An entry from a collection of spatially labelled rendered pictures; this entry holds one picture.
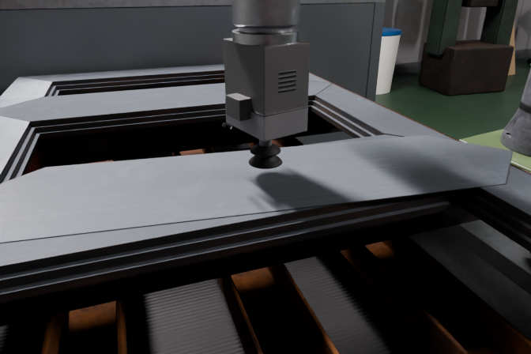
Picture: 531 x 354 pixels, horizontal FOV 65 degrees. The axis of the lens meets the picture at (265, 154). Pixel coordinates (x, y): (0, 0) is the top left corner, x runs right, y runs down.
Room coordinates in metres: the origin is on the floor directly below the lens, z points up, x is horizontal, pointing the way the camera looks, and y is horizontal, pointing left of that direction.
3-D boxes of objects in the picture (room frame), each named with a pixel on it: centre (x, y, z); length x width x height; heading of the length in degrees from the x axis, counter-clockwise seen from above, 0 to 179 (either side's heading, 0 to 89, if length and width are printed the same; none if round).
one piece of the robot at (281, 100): (0.48, 0.01, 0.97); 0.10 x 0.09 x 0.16; 125
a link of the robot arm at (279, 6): (0.48, 0.00, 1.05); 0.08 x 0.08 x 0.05
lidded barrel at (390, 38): (4.36, -1.12, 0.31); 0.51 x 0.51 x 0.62
